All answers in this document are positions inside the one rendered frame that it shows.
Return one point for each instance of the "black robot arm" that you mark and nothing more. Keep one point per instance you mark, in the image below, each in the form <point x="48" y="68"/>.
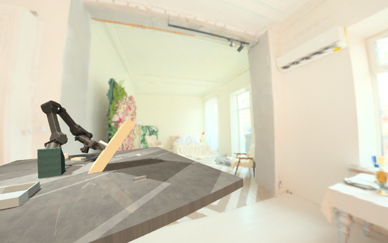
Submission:
<point x="57" y="138"/>

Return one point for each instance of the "cream service panel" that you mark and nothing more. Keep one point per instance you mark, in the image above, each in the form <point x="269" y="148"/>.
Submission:
<point x="112" y="147"/>

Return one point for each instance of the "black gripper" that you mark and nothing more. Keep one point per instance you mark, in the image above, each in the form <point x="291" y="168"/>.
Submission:
<point x="91" y="143"/>

